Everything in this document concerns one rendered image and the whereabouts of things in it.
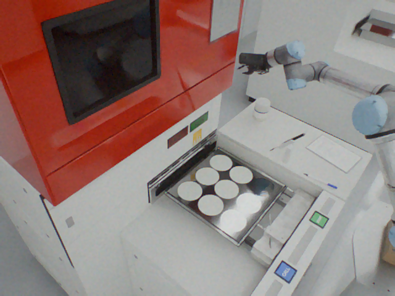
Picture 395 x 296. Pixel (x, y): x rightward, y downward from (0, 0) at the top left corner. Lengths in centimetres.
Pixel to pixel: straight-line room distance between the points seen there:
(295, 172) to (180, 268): 60
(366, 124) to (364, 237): 53
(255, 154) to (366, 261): 60
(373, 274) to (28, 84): 126
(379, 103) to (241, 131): 64
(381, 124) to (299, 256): 49
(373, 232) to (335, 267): 89
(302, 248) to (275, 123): 67
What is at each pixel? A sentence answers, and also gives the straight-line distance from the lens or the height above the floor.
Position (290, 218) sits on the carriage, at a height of 88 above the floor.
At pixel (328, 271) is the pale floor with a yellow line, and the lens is 233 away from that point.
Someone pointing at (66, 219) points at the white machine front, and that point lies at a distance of 104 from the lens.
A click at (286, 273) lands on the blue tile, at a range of 110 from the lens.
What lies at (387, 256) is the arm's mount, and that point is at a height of 85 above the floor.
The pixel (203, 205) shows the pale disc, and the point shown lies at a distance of 127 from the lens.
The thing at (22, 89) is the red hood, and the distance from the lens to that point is 69.
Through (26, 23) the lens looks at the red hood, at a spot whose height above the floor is 168.
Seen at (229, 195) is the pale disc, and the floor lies 90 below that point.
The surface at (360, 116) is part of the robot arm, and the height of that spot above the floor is 132.
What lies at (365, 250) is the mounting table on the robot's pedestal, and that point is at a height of 82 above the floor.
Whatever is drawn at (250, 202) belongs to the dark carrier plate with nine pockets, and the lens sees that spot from 131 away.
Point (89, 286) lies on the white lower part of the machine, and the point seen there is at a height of 65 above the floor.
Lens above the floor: 191
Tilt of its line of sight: 43 degrees down
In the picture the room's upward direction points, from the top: 4 degrees clockwise
